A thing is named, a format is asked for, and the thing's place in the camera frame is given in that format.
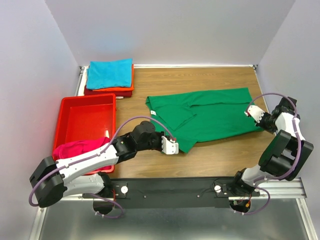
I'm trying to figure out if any green t-shirt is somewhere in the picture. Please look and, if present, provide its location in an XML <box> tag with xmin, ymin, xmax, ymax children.
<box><xmin>145</xmin><ymin>88</ymin><xmax>262</xmax><ymax>153</ymax></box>

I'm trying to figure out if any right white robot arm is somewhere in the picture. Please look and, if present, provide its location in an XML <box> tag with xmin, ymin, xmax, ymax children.
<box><xmin>229</xmin><ymin>96</ymin><xmax>314</xmax><ymax>196</ymax></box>

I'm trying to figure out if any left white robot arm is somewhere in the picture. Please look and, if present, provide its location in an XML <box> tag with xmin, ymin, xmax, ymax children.
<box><xmin>28</xmin><ymin>121</ymin><xmax>170</xmax><ymax>208</ymax></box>

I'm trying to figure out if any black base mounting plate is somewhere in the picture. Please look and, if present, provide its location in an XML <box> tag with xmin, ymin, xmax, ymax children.
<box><xmin>82</xmin><ymin>177</ymin><xmax>261</xmax><ymax>210</ymax></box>

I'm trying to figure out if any folded orange t-shirt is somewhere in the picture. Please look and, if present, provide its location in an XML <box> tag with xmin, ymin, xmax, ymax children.
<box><xmin>92</xmin><ymin>64</ymin><xmax>135</xmax><ymax>92</ymax></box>

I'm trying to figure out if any folded dark red t-shirt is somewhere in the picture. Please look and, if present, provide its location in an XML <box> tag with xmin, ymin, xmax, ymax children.
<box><xmin>84</xmin><ymin>86</ymin><xmax>133</xmax><ymax>98</ymax></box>

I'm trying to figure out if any folded blue t-shirt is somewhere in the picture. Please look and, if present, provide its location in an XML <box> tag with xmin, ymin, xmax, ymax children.
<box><xmin>86</xmin><ymin>58</ymin><xmax>133</xmax><ymax>90</ymax></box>

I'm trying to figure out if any red plastic bin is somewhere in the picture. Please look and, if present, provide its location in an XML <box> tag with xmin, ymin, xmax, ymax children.
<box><xmin>51</xmin><ymin>93</ymin><xmax>117</xmax><ymax>175</ymax></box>

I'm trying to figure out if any crumpled magenta t-shirt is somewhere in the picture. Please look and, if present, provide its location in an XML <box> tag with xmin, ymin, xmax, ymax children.
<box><xmin>52</xmin><ymin>137</ymin><xmax>110</xmax><ymax>161</ymax></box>

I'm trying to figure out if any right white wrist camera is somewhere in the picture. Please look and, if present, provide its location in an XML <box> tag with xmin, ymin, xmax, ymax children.
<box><xmin>244</xmin><ymin>104</ymin><xmax>265</xmax><ymax>126</ymax></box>

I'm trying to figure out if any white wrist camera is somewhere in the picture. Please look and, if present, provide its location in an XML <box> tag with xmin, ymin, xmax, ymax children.
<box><xmin>244</xmin><ymin>104</ymin><xmax>265</xmax><ymax>126</ymax></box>
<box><xmin>161</xmin><ymin>136</ymin><xmax>179</xmax><ymax>155</ymax></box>

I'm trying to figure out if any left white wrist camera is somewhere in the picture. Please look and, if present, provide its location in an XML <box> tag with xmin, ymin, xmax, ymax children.
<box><xmin>161</xmin><ymin>136</ymin><xmax>179</xmax><ymax>155</ymax></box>

